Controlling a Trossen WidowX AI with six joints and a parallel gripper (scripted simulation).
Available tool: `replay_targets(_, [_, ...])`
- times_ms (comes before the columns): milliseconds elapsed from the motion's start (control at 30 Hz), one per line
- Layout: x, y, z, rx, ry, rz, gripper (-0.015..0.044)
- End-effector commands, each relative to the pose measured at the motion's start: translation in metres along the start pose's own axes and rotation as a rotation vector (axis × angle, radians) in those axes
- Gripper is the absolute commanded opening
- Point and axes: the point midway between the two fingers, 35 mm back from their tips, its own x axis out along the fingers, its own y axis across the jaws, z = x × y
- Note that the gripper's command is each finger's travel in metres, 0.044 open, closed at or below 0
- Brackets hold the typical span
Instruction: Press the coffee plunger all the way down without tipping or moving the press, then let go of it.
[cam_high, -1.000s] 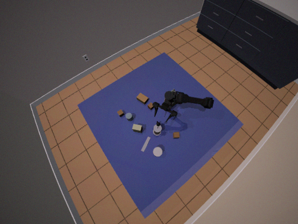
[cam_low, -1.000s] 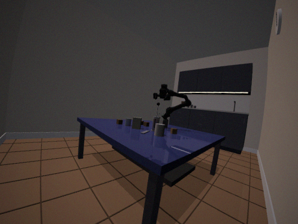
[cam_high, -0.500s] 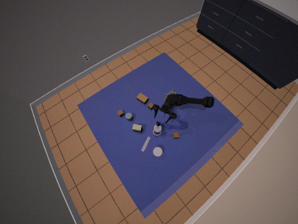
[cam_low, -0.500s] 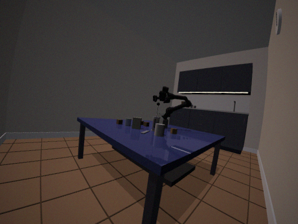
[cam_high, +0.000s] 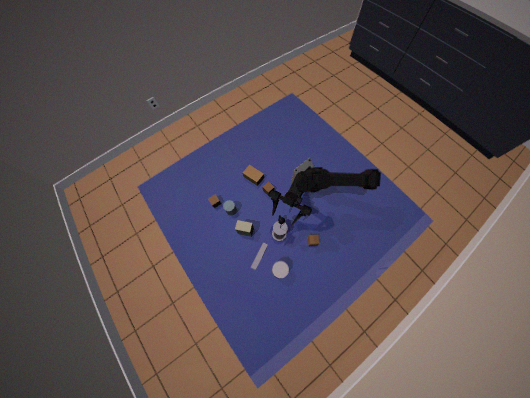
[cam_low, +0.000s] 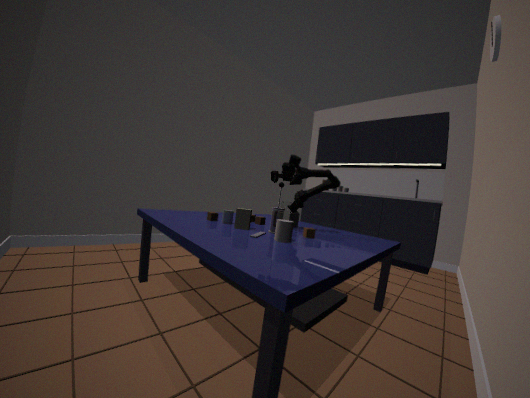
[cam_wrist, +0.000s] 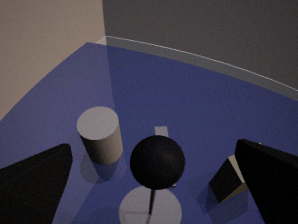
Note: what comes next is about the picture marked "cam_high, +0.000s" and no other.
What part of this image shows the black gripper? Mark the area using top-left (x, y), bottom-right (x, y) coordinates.
top-left (269, 185), bottom-right (312, 225)

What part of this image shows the small brown block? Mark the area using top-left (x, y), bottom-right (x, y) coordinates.
top-left (208, 194), bottom-right (221, 208)
top-left (308, 235), bottom-right (319, 246)
top-left (262, 182), bottom-right (275, 196)

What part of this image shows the brown rectangular block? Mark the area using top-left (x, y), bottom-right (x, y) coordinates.
top-left (243, 165), bottom-right (264, 186)

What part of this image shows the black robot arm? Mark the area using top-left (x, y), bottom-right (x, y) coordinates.
top-left (282, 166), bottom-right (381, 207)

